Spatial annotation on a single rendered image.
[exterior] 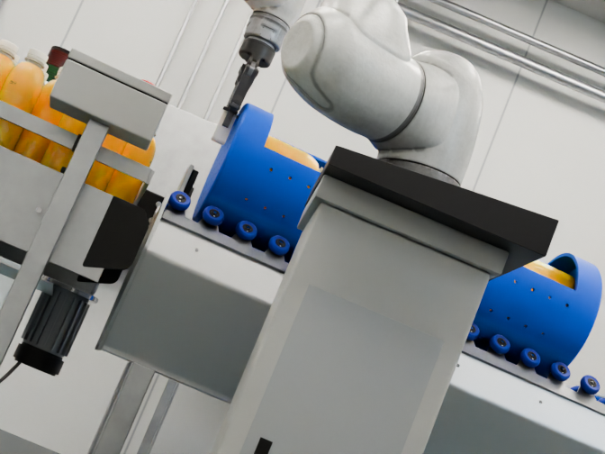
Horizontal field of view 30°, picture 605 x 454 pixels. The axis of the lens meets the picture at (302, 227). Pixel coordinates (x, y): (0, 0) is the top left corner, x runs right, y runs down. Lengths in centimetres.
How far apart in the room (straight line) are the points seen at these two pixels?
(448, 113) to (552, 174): 433
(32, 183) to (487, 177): 420
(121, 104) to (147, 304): 43
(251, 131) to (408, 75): 56
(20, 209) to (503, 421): 108
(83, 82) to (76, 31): 405
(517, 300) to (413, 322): 70
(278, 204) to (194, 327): 30
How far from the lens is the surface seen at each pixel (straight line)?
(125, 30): 613
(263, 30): 247
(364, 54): 180
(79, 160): 211
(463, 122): 194
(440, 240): 179
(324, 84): 180
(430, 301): 179
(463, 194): 175
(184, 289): 228
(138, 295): 229
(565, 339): 251
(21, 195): 218
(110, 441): 230
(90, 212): 218
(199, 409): 579
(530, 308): 247
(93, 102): 210
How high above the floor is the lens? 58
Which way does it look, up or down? 11 degrees up
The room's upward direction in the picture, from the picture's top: 23 degrees clockwise
